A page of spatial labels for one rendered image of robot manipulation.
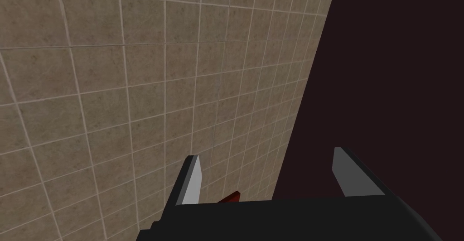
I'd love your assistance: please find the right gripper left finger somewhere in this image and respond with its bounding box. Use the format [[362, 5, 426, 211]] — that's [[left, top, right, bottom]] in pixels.
[[166, 154, 202, 208]]

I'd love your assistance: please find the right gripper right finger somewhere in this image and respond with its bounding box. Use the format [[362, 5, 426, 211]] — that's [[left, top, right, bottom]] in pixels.
[[332, 146, 387, 198]]

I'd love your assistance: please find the red block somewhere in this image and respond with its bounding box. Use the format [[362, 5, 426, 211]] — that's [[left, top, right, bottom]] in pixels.
[[217, 190, 242, 203]]

